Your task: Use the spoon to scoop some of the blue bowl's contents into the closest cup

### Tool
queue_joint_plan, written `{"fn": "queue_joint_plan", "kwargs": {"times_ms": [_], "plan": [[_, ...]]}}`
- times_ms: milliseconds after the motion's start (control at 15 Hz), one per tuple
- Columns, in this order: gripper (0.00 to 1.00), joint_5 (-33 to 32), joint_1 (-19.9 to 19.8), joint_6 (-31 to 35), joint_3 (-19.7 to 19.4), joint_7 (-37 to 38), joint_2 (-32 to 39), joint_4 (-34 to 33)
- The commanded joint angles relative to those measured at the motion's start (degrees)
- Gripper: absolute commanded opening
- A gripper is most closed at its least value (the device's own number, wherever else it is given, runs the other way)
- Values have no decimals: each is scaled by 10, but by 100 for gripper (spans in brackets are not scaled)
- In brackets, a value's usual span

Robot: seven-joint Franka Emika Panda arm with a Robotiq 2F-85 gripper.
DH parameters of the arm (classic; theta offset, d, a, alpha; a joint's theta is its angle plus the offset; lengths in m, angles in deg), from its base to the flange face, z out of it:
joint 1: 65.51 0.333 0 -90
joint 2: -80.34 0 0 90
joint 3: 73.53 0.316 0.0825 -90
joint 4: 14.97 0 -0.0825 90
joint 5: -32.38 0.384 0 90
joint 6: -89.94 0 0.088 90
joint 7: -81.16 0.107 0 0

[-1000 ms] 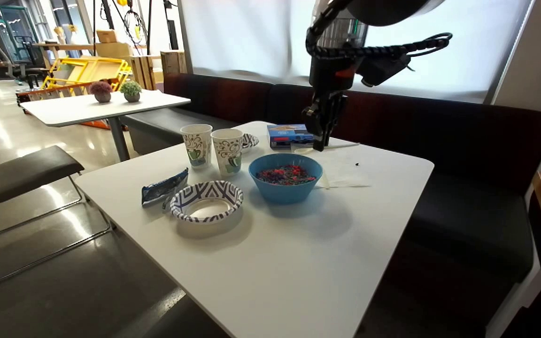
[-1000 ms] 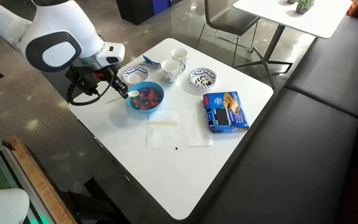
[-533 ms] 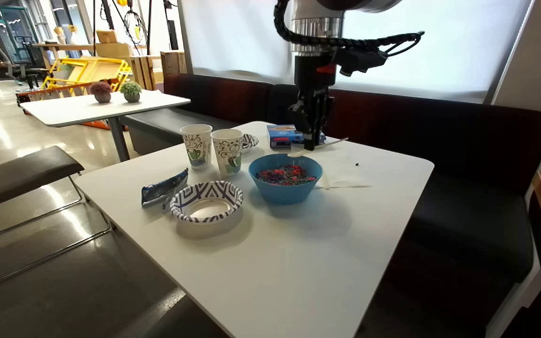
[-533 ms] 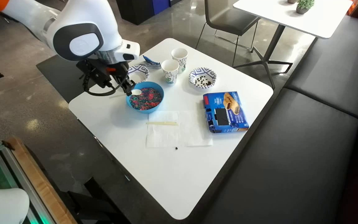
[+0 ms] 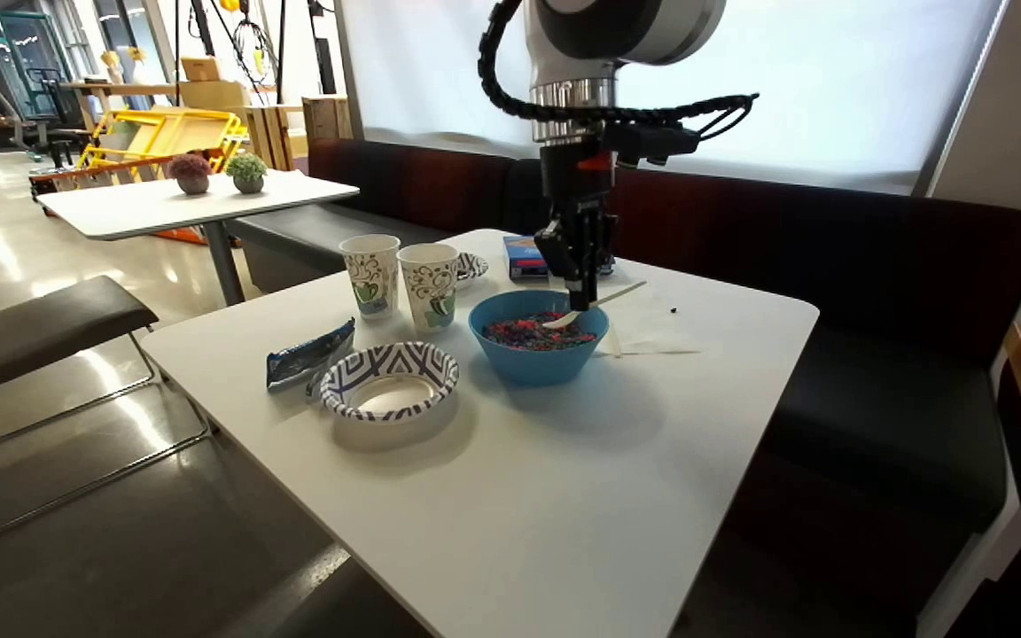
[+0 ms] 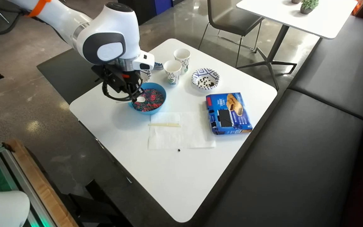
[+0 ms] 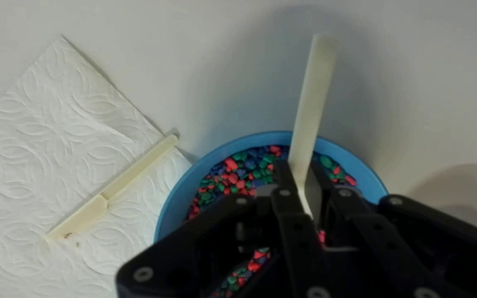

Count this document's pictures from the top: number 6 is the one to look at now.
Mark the blue patterned paper bowl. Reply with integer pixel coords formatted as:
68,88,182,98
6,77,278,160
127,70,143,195
191,68,220,91
140,70,153,83

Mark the white plastic spoon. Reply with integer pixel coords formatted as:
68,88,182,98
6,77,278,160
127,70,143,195
115,96,146,104

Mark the patterned paper cup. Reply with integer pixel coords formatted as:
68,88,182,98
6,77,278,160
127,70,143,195
163,60,182,86
173,48,191,75

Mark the heap of colourful beads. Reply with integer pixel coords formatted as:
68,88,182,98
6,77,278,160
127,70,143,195
132,89,165,112

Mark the pale wooden stick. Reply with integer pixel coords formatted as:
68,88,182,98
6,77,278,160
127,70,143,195
148,123,182,128

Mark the heap of dark beans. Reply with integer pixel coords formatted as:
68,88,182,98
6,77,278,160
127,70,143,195
198,76,216,88

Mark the white paper napkin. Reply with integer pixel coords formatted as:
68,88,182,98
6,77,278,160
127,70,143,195
147,112,216,150

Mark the blue snack box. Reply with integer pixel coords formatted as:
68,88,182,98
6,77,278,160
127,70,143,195
205,92,253,136

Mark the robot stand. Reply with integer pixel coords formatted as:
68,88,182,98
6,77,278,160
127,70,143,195
0,139,78,227

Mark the grey chair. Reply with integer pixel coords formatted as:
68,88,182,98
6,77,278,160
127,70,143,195
198,0,266,68

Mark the white table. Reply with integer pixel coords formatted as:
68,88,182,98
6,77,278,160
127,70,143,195
235,0,359,91

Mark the black bench seat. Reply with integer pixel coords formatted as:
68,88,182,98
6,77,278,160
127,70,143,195
197,15,363,227

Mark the potted green plant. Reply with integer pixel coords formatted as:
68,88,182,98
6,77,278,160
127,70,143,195
300,0,320,15

